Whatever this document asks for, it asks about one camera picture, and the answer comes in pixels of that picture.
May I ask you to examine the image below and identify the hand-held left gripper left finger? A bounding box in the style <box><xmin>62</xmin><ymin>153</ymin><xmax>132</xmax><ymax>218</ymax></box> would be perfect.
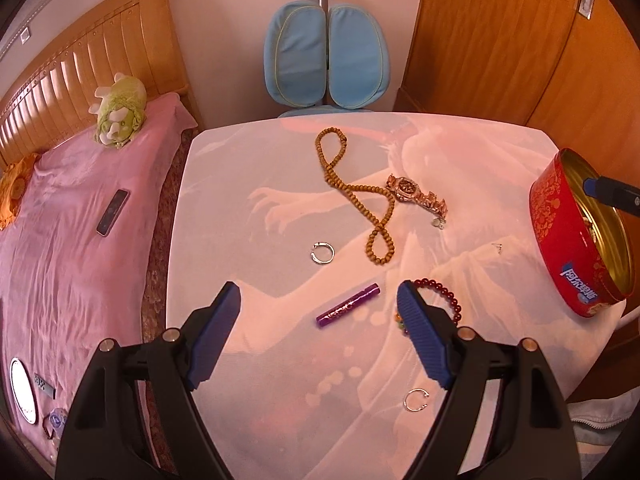
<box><xmin>55</xmin><ymin>281</ymin><xmax>242</xmax><ymax>480</ymax></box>

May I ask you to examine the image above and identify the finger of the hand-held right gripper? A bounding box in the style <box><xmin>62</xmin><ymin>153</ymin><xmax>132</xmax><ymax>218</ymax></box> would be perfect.
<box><xmin>583</xmin><ymin>176</ymin><xmax>640</xmax><ymax>217</ymax></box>

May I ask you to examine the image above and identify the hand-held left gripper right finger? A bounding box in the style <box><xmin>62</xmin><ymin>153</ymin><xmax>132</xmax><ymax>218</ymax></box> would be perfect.
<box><xmin>396</xmin><ymin>280</ymin><xmax>587</xmax><ymax>480</ymax></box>

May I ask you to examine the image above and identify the dark red bead bracelet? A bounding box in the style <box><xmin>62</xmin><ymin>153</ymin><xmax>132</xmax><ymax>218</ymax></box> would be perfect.
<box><xmin>412</xmin><ymin>277</ymin><xmax>462</xmax><ymax>329</ymax></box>

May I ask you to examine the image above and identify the red round metal tin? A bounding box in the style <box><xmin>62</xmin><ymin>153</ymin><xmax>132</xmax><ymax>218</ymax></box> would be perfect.
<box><xmin>529</xmin><ymin>147</ymin><xmax>632</xmax><ymax>319</ymax></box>

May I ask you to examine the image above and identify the purple cosmetic tube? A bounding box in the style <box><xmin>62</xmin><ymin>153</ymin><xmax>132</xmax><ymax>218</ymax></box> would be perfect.
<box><xmin>315</xmin><ymin>283</ymin><xmax>381</xmax><ymax>330</ymax></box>

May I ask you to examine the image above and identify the rose gold wrist watch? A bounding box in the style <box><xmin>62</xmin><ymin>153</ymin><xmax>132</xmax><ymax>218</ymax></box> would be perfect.
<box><xmin>384</xmin><ymin>173</ymin><xmax>449</xmax><ymax>218</ymax></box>

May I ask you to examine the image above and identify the brown wooden bead necklace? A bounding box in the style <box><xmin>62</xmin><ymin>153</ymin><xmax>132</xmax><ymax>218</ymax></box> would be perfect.
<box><xmin>314</xmin><ymin>127</ymin><xmax>398</xmax><ymax>266</ymax></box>

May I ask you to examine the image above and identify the brown patterned mattress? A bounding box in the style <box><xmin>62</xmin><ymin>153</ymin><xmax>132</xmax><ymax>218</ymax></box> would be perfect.
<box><xmin>139</xmin><ymin>127</ymin><xmax>203</xmax><ymax>480</ymax></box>

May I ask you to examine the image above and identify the dark smartphone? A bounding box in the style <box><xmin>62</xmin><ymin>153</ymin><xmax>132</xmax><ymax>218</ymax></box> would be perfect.
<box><xmin>95</xmin><ymin>188</ymin><xmax>131</xmax><ymax>238</ymax></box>

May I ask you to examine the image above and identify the pink blanket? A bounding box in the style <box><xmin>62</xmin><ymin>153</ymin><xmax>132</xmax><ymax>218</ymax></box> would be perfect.
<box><xmin>0</xmin><ymin>92</ymin><xmax>199</xmax><ymax>463</ymax></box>

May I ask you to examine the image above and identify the wooden wardrobe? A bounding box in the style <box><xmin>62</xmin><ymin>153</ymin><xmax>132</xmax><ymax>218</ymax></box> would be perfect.
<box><xmin>392</xmin><ymin>0</ymin><xmax>640</xmax><ymax>206</ymax></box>

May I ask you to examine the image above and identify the small grey remote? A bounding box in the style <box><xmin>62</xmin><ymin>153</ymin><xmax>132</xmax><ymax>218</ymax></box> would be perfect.
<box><xmin>33</xmin><ymin>372</ymin><xmax>57</xmax><ymax>399</ymax></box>

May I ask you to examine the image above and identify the small blue round object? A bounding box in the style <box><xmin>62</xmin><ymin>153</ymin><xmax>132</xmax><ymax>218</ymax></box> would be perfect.
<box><xmin>41</xmin><ymin>407</ymin><xmax>69</xmax><ymax>442</ymax></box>

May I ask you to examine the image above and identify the grey cloth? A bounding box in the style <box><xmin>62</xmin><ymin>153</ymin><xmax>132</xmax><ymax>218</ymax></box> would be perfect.
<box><xmin>564</xmin><ymin>387</ymin><xmax>636</xmax><ymax>463</ymax></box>

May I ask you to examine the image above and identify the round white mirror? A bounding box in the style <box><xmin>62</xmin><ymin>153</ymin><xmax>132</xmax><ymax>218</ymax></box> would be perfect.
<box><xmin>9</xmin><ymin>356</ymin><xmax>42</xmax><ymax>427</ymax></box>

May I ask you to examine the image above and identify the green cabbage plush toy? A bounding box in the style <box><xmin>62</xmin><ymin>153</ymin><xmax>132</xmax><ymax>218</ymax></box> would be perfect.
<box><xmin>88</xmin><ymin>73</ymin><xmax>149</xmax><ymax>150</ymax></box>

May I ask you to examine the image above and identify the orange plush cushion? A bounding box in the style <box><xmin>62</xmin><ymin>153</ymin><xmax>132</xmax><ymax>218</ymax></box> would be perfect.
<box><xmin>0</xmin><ymin>152</ymin><xmax>42</xmax><ymax>231</ymax></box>

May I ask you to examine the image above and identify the blue padded chair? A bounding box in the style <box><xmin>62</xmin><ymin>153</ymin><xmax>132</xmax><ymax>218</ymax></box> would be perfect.
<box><xmin>263</xmin><ymin>0</ymin><xmax>396</xmax><ymax>119</ymax></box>

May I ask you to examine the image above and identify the wooden bed headboard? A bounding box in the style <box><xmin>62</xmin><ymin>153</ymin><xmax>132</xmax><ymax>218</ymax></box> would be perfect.
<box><xmin>0</xmin><ymin>0</ymin><xmax>199</xmax><ymax>171</ymax></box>

